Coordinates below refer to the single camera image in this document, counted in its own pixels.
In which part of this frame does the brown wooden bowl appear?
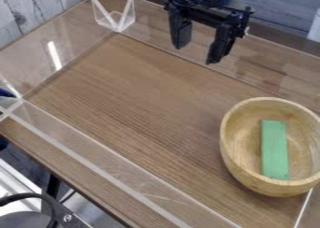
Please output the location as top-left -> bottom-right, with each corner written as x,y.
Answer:
219,97 -> 320,197

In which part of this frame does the clear acrylic enclosure wall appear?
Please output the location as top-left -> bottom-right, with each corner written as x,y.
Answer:
0,0 -> 320,228

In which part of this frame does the metal bracket with screw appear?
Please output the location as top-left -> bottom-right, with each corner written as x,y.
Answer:
53,205 -> 92,228

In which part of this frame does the black cable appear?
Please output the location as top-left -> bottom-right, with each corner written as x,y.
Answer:
0,192 -> 60,228

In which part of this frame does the black table leg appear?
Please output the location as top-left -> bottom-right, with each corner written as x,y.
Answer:
46,175 -> 61,198

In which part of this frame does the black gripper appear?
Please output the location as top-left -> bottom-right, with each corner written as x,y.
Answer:
164,0 -> 254,64

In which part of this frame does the green rectangular block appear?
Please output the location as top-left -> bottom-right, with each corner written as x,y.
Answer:
259,121 -> 289,180

